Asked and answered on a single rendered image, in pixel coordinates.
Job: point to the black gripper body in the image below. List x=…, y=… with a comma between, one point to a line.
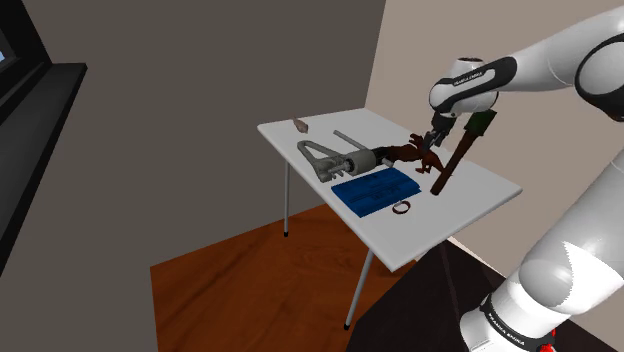
x=442, y=124

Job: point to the brown stick with green end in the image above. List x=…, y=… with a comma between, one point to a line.
x=456, y=161

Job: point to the brown dinosaur toy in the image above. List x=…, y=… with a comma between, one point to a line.
x=408, y=154

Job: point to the white table with metal legs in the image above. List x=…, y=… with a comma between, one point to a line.
x=429, y=229

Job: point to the small tan stone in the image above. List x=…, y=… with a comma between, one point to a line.
x=300, y=126

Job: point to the blue book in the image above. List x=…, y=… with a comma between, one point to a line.
x=375, y=191

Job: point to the grey metal rod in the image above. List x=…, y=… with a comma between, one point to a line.
x=348, y=138

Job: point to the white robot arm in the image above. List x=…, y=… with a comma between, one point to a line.
x=551, y=273

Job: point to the dark robot stand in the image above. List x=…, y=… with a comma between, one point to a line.
x=419, y=307

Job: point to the black window frame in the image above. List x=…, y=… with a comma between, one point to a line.
x=29, y=146

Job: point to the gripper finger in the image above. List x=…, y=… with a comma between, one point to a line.
x=429, y=141
x=441, y=138

